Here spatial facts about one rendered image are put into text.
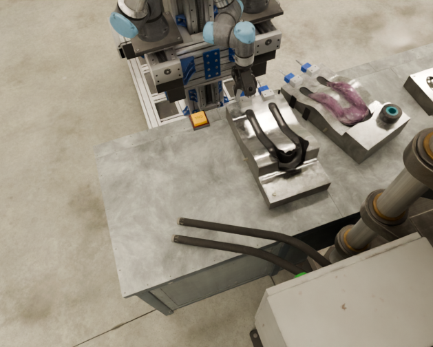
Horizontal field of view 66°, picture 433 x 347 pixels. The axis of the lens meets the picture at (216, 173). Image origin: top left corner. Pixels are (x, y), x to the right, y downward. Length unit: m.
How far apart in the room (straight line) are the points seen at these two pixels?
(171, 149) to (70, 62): 2.03
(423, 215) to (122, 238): 1.01
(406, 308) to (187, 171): 1.04
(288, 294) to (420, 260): 0.23
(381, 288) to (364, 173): 0.94
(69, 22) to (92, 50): 0.52
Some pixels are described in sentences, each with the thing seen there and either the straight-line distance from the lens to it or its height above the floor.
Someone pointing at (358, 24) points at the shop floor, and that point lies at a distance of 3.57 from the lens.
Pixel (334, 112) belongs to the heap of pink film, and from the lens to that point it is 1.55.
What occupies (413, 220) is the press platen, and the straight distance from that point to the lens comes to 0.92.
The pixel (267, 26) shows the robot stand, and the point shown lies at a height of 0.98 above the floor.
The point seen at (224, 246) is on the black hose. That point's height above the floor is 0.86.
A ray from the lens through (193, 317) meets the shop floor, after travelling 2.07.
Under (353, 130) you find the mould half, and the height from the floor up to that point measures 0.91.
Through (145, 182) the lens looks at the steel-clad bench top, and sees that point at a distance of 1.46.
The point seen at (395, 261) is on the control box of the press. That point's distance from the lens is 0.66.
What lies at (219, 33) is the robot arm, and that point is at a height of 1.24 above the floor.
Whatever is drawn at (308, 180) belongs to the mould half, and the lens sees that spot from 1.38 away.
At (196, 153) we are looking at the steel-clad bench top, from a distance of 1.49.
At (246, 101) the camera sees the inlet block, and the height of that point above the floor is 0.92.
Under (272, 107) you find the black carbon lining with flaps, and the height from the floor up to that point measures 0.88.
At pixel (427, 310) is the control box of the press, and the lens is 0.66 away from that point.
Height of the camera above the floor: 2.05
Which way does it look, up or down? 60 degrees down
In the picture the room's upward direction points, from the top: 6 degrees counter-clockwise
